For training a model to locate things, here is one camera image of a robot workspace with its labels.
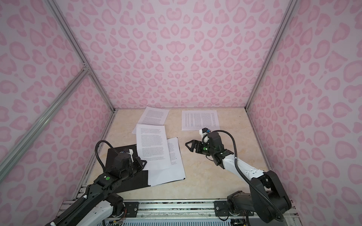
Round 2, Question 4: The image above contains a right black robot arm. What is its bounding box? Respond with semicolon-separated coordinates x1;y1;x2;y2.
185;128;292;224

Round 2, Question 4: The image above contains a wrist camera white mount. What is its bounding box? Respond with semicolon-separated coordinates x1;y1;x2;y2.
124;149;134;162
199;128;211;138

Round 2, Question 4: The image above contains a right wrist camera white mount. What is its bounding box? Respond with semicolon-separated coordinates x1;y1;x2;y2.
199;128;211;138

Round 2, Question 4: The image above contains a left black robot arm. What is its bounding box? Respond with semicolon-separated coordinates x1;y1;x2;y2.
47;152;147;226

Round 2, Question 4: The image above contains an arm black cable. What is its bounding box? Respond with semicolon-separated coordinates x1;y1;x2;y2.
210;129;285;221
94;139;119;171

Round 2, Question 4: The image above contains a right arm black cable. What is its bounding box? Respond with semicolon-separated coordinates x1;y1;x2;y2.
210;129;285;221

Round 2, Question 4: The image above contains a blue A4 clip folder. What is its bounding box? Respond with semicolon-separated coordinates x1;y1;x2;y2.
105;145;149;193

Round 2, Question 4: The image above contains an aluminium frame right post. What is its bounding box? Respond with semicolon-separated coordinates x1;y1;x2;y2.
245;0;300;112

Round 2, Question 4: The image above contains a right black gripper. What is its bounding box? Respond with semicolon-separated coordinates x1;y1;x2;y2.
185;140;216;156

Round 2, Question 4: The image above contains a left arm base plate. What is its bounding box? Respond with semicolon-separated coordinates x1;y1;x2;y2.
112;202;140;218

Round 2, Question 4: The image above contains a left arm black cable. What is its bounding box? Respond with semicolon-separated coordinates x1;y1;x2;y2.
94;139;119;171

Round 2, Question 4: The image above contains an aluminium frame diagonal bar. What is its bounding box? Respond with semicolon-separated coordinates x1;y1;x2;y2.
1;66;89;182

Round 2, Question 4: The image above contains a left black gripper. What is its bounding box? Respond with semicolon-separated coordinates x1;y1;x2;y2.
122;156;148;181

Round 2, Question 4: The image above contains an aluminium frame post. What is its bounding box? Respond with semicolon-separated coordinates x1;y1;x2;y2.
44;0;116;113
245;0;300;112

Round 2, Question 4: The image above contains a printed sheet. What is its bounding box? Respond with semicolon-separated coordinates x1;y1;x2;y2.
182;110;220;131
137;106;169;126
136;124;172;171
147;137;186;187

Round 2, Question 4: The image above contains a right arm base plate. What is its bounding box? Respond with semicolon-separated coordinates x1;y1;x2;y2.
213;200;232;217

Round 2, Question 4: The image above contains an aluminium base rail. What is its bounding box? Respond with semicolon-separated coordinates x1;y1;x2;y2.
53;198;300;226

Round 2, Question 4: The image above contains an aluminium frame left post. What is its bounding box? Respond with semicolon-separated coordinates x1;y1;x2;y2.
44;0;116;113

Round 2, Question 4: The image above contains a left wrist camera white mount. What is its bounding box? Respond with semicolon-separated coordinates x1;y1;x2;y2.
124;149;134;162

